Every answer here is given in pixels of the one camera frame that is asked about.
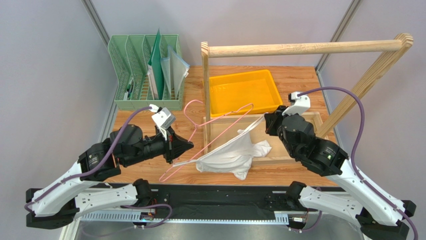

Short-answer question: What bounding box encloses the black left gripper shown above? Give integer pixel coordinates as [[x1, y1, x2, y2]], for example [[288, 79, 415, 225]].
[[124, 126, 196, 167]]

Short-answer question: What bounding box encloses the white tank top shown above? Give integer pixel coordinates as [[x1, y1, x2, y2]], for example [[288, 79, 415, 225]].
[[173, 114, 272, 180]]

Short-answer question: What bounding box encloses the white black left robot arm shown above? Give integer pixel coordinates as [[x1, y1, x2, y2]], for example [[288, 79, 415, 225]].
[[25, 124, 194, 230]]

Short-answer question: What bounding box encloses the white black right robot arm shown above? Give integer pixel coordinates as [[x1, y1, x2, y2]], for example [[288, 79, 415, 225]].
[[264, 106, 416, 240]]

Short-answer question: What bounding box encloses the yellow plastic tray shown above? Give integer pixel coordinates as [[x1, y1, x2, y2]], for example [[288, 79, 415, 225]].
[[209, 69, 283, 118]]

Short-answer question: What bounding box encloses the wooden clothes rack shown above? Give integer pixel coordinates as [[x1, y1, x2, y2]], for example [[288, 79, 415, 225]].
[[200, 33, 414, 166]]

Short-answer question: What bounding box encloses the translucent document pouch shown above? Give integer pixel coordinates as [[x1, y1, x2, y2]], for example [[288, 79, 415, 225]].
[[160, 45, 190, 99]]

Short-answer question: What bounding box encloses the green folder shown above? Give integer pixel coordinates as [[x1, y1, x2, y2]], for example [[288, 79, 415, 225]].
[[147, 29, 165, 100]]

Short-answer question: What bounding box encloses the green file organizer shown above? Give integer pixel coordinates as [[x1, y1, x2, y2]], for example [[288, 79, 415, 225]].
[[107, 34, 185, 111]]

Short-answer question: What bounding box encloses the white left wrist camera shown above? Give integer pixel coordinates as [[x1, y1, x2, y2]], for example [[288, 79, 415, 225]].
[[149, 104, 176, 140]]

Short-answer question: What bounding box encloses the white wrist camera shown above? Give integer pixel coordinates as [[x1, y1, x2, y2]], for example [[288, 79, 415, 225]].
[[282, 91, 311, 116], [149, 104, 176, 140]]

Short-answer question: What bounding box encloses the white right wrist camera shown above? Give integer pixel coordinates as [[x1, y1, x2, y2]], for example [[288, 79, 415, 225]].
[[282, 91, 311, 116]]

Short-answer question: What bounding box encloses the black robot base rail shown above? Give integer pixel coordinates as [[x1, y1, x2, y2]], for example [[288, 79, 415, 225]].
[[132, 179, 307, 220]]

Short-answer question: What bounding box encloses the white slotted cable duct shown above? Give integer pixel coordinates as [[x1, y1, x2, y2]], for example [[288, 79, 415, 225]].
[[80, 210, 290, 225]]

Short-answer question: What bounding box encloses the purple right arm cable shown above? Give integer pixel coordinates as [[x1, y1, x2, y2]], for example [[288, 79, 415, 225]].
[[297, 86, 419, 240]]

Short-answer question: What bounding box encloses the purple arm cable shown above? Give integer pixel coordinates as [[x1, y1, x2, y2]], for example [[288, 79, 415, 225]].
[[23, 105, 174, 230], [297, 86, 419, 240]]

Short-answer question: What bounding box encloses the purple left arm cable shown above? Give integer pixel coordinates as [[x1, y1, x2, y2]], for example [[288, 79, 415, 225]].
[[23, 105, 174, 230]]

